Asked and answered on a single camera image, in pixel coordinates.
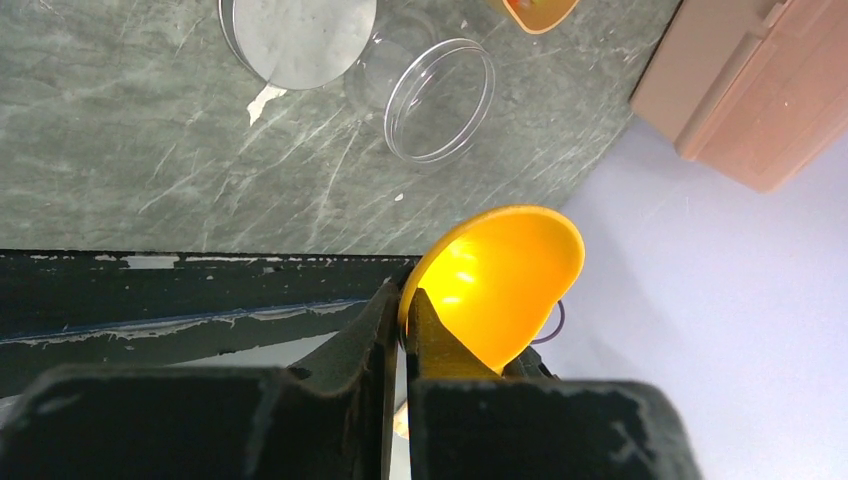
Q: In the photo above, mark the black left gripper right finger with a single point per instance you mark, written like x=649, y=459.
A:
x=467, y=422

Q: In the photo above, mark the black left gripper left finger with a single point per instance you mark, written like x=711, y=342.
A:
x=327, y=416

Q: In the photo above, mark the yellow plastic scoop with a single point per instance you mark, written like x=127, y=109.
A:
x=494, y=279

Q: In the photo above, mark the clear plastic jar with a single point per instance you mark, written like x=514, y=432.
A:
x=426, y=88

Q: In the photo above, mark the yellow oval gummy tray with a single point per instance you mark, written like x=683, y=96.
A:
x=534, y=16

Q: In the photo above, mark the white sticker scrap on table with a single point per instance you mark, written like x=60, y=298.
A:
x=257, y=105

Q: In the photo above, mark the round metal jar lid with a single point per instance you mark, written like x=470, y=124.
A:
x=297, y=44

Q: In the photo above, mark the peach plastic toolbox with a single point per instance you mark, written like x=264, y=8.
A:
x=755, y=90

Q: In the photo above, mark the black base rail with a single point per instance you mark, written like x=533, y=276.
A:
x=119, y=307

